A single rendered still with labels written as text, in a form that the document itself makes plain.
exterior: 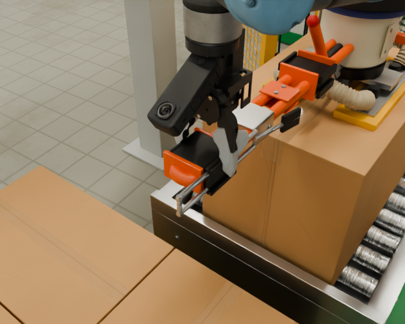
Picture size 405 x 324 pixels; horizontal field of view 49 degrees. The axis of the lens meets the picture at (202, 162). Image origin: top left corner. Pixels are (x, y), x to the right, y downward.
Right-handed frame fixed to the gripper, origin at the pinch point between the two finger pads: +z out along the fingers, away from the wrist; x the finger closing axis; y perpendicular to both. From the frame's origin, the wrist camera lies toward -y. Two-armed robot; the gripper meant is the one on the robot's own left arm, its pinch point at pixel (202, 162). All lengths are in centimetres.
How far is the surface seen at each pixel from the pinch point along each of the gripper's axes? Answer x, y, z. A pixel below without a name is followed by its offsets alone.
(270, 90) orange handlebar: 1.8, 23.1, -1.3
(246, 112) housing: 1.0, 13.8, -1.4
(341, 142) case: -10.0, 35.5, 13.0
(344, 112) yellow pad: -6.5, 44.0, 11.3
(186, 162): 0.2, -3.7, -2.3
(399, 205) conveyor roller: -22, 72, 55
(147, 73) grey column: 102, 90, 58
